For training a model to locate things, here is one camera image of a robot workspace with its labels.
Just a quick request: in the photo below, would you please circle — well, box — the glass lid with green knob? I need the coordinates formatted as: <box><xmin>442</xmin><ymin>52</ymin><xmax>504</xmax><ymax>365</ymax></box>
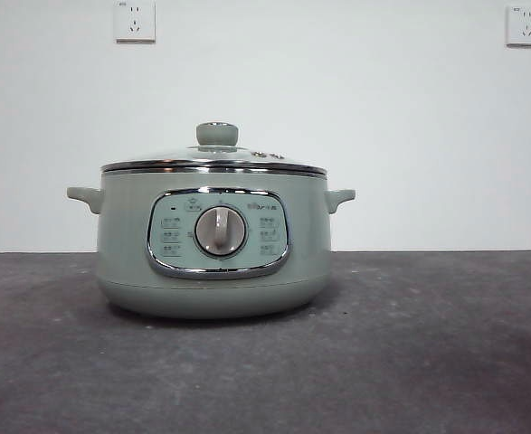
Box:
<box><xmin>100</xmin><ymin>120</ymin><xmax>327</xmax><ymax>175</ymax></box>

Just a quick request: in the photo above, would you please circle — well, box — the pale green electric pot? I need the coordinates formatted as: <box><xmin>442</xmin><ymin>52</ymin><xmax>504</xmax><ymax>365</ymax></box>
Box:
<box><xmin>64</xmin><ymin>167</ymin><xmax>356</xmax><ymax>320</ymax></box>

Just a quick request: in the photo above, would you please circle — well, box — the white wall socket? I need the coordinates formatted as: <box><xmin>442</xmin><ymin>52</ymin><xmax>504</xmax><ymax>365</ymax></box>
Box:
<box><xmin>505</xmin><ymin>5</ymin><xmax>531</xmax><ymax>49</ymax></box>
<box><xmin>114</xmin><ymin>0</ymin><xmax>156</xmax><ymax>44</ymax></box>

